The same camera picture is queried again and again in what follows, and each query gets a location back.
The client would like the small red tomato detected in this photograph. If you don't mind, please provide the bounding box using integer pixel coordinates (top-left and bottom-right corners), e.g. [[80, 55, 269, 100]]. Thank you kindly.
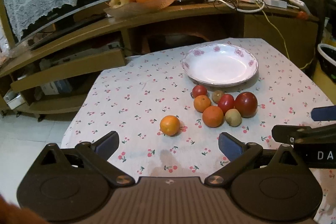
[[191, 85, 208, 98]]

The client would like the woven fruit tray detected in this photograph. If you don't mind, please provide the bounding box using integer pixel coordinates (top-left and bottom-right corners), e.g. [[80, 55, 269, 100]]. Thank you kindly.
[[104, 0, 175, 19]]

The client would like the white power cable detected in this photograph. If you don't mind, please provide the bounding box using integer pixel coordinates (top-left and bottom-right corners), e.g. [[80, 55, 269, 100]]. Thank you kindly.
[[207, 0, 266, 14]]

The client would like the small orange mandarin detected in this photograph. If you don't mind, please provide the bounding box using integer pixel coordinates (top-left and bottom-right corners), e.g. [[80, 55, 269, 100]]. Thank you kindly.
[[194, 95, 212, 113]]

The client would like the lone orange mandarin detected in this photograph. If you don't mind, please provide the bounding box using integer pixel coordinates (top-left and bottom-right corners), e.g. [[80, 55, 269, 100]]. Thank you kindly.
[[159, 115, 180, 136]]

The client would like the brown kiwi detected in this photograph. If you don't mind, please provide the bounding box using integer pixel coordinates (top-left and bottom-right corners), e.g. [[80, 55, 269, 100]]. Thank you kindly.
[[211, 90, 224, 104]]

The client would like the white power strip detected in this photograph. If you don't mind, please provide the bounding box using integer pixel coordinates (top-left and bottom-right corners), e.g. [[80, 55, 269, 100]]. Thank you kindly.
[[239, 0, 299, 9]]

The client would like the black basket white rim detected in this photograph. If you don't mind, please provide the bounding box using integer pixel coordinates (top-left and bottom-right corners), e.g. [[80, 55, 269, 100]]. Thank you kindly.
[[317, 43, 336, 83]]

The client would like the large dark red tomato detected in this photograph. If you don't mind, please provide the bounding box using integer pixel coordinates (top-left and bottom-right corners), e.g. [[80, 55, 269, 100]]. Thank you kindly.
[[235, 92, 258, 118]]

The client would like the green kiwi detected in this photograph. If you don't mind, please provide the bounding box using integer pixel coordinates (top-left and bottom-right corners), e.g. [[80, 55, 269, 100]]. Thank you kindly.
[[225, 109, 242, 127]]

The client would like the small orange object on shelf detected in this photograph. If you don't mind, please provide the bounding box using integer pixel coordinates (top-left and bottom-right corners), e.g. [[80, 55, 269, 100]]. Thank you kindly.
[[296, 11, 309, 20]]

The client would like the white floral ceramic plate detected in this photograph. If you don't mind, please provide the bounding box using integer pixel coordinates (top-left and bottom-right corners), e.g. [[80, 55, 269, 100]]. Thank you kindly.
[[181, 43, 259, 87]]

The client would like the yellow cable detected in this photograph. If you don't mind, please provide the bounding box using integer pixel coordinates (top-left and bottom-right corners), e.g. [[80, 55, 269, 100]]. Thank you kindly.
[[258, 6, 317, 71]]

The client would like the wooden tv stand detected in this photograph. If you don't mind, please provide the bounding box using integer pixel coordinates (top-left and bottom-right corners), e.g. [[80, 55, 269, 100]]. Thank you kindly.
[[1, 3, 323, 118]]

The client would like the cherry print tablecloth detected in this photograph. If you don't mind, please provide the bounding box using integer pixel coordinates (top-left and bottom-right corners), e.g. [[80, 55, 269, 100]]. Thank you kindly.
[[62, 39, 331, 223]]

